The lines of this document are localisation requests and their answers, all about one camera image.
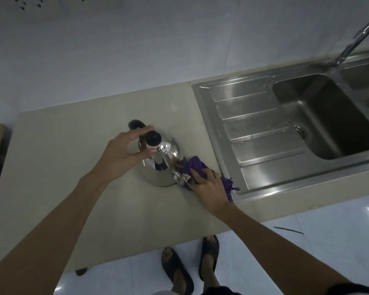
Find person's black sandal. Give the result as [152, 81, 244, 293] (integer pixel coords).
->
[198, 235, 220, 282]
[161, 247, 194, 295]

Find person's foot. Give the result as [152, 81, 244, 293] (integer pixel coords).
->
[202, 235, 219, 287]
[162, 248, 189, 295]

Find person's right hand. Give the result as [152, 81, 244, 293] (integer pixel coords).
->
[174, 160, 231, 217]

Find chrome faucet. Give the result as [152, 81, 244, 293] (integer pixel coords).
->
[325, 9, 369, 68]

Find thin dark stick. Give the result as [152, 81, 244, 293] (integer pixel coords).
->
[272, 226, 305, 236]

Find stainless steel sink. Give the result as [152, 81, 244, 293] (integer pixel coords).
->
[191, 47, 369, 204]

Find person's left black sandal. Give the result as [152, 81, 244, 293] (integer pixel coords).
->
[161, 247, 194, 295]

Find person's right black sandal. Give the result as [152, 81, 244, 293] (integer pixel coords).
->
[198, 235, 220, 282]

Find person's left foot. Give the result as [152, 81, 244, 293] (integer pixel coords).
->
[162, 248, 189, 295]

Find person's left hand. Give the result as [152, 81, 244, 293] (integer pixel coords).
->
[93, 126, 156, 183]

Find dark shorts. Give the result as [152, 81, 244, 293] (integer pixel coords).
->
[202, 285, 244, 295]

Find black sleeve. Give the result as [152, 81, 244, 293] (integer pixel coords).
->
[335, 283, 369, 295]

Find person's right foot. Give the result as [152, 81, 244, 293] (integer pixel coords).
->
[202, 235, 219, 287]

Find purple cloth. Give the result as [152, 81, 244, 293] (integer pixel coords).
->
[179, 155, 240, 203]

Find person's left forearm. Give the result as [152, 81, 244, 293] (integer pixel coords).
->
[0, 172, 119, 295]

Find person's right forearm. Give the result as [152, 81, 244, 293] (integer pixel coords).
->
[213, 202, 353, 295]

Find stainless steel kettle black handle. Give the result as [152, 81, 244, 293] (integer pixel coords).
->
[128, 119, 198, 192]

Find white wall socket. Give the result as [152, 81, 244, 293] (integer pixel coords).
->
[5, 0, 65, 16]

